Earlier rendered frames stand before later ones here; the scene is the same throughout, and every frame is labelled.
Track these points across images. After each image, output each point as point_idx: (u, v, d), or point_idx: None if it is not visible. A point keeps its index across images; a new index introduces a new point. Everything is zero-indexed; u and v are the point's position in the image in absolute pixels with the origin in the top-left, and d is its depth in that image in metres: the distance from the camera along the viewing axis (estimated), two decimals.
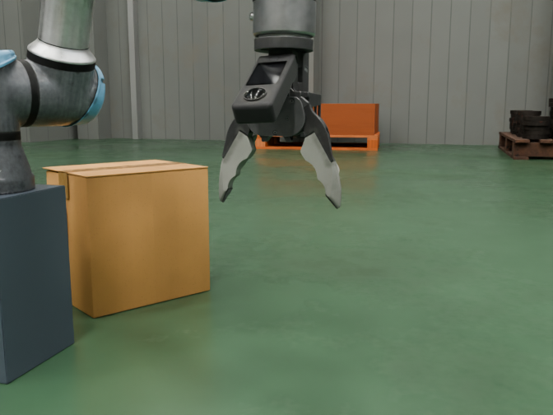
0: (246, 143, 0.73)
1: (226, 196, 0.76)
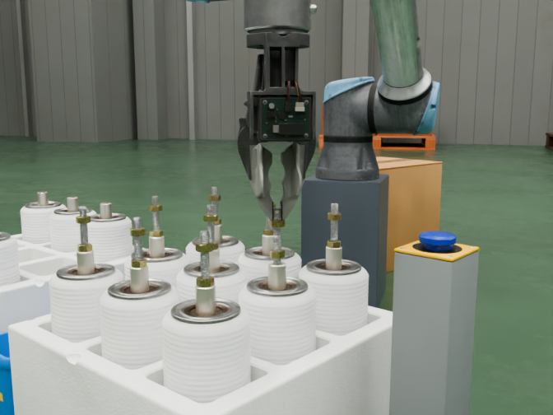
0: (289, 150, 0.73)
1: (281, 211, 0.73)
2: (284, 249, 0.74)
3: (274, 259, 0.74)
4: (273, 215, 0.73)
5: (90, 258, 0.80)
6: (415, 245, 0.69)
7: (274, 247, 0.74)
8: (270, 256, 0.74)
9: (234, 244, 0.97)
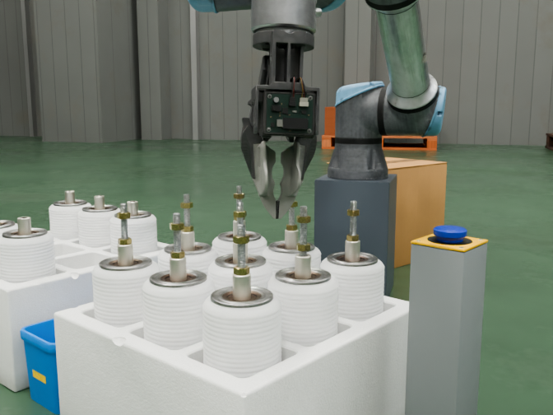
0: (290, 150, 0.74)
1: (276, 210, 0.73)
2: (299, 242, 0.82)
3: (306, 252, 0.81)
4: (304, 212, 0.80)
5: (130, 250, 0.87)
6: (429, 238, 0.76)
7: (303, 242, 0.81)
8: (304, 251, 0.80)
9: (258, 239, 1.04)
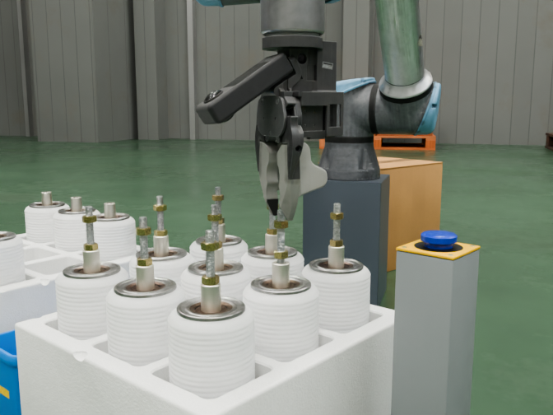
0: (265, 149, 0.74)
1: (274, 207, 0.75)
2: (277, 252, 0.74)
3: (281, 258, 0.75)
4: (283, 216, 0.74)
5: (96, 257, 0.81)
6: (416, 244, 0.70)
7: (284, 248, 0.75)
8: (286, 256, 0.75)
9: (238, 244, 0.98)
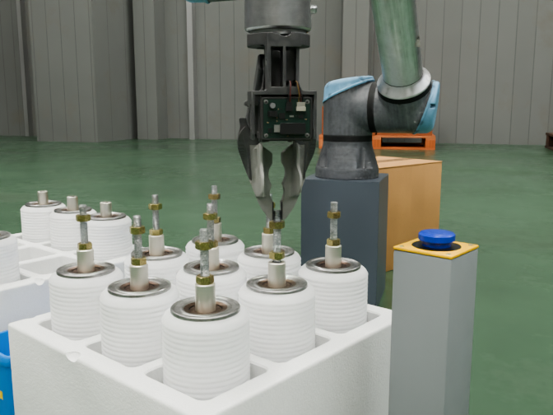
0: (289, 150, 0.73)
1: (281, 211, 0.73)
2: None
3: (279, 261, 0.74)
4: (276, 217, 0.73)
5: (90, 256, 0.80)
6: (414, 243, 0.69)
7: (275, 249, 0.73)
8: (275, 259, 0.73)
9: (234, 243, 0.97)
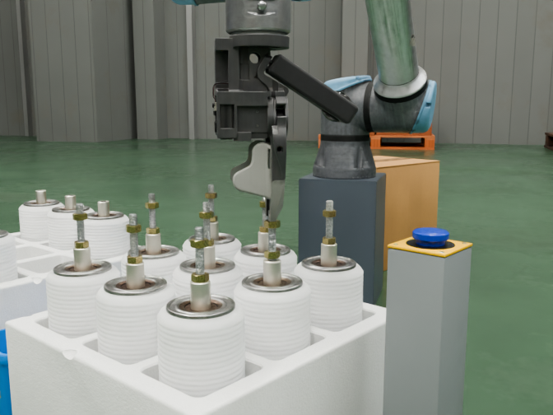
0: None
1: (272, 212, 0.72)
2: (266, 251, 0.74)
3: (274, 258, 0.75)
4: None
5: (87, 254, 0.81)
6: (408, 241, 0.69)
7: (275, 249, 0.74)
8: (279, 257, 0.75)
9: (231, 242, 0.97)
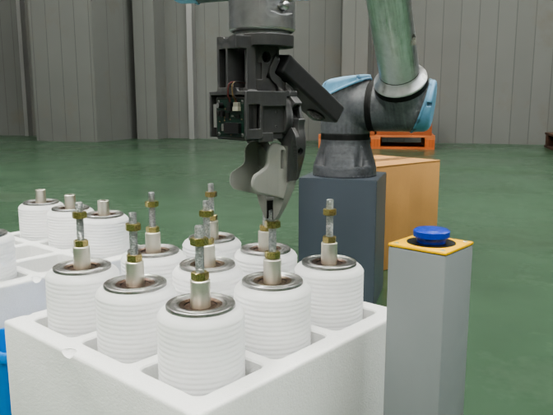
0: None
1: (275, 211, 0.73)
2: (279, 250, 0.74)
3: None
4: (268, 216, 0.73)
5: (86, 254, 0.80)
6: (409, 240, 0.69)
7: (269, 248, 0.74)
8: (265, 257, 0.74)
9: (231, 240, 0.97)
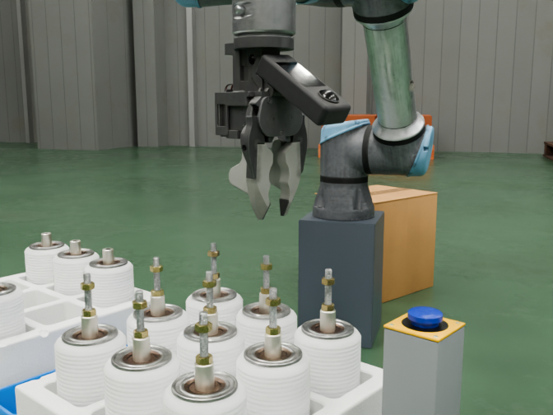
0: (267, 151, 0.71)
1: (263, 212, 0.73)
2: (267, 325, 0.78)
3: None
4: (276, 295, 0.76)
5: (95, 323, 0.83)
6: (403, 320, 0.72)
7: (274, 325, 0.77)
8: (277, 334, 0.77)
9: (233, 299, 1.00)
